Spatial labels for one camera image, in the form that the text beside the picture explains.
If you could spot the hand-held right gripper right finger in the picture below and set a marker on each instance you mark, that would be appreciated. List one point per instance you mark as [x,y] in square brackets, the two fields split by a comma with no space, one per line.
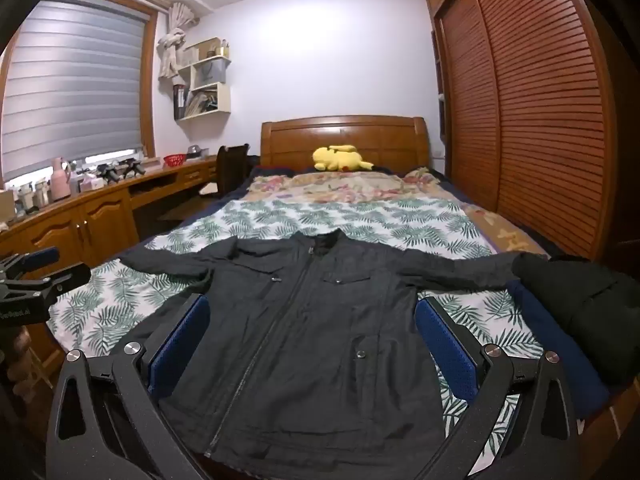
[445,345]

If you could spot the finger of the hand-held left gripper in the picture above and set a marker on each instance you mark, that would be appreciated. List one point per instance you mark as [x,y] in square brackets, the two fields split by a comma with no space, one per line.
[42,257]
[65,275]

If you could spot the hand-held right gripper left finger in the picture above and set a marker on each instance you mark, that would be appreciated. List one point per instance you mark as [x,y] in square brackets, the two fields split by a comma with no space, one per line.
[180,340]

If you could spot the dark grey zip jacket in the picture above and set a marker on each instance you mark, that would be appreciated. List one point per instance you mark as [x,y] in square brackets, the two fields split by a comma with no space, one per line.
[310,340]

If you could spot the wooden desk cabinet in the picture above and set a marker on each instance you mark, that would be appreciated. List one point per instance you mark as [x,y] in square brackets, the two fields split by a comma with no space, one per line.
[105,220]

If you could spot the pink thermos bottle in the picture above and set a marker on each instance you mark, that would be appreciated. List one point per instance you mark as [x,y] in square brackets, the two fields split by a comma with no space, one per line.
[62,185]

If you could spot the navy blue garment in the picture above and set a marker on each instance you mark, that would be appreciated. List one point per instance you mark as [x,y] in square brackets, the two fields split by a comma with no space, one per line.
[550,340]

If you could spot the black puffer jacket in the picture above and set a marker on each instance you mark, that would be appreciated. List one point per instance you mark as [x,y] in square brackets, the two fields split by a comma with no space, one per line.
[590,310]

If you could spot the red bowl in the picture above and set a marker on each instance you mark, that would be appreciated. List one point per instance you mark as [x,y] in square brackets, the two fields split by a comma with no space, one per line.
[174,161]

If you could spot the leaf print blanket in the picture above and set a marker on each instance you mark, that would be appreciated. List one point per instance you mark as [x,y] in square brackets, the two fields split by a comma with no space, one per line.
[300,215]

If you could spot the grey window blind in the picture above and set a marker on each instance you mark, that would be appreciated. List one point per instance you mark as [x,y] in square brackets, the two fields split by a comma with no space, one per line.
[70,85]

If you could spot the metal pot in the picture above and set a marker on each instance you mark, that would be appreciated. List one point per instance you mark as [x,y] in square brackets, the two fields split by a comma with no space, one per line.
[197,151]

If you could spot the dark wooden chair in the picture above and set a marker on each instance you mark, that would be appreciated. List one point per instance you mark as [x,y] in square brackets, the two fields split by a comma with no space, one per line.
[232,165]

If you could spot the floral blanket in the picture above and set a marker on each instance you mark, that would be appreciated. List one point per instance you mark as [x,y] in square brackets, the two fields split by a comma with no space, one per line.
[350,187]

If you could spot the yellow plush toy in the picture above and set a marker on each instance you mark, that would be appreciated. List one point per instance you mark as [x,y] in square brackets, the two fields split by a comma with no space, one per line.
[340,160]

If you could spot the wooden bed headboard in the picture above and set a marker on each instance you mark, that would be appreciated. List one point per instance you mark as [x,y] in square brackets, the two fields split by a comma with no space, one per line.
[380,140]

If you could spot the beige tied curtain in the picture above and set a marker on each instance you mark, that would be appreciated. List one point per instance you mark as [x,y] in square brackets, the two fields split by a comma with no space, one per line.
[172,45]

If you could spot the wooden louvred wardrobe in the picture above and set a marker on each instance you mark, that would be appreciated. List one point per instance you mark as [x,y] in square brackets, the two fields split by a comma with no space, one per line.
[540,110]

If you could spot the white wall shelf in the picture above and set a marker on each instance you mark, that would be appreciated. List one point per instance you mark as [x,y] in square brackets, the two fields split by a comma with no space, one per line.
[223,97]

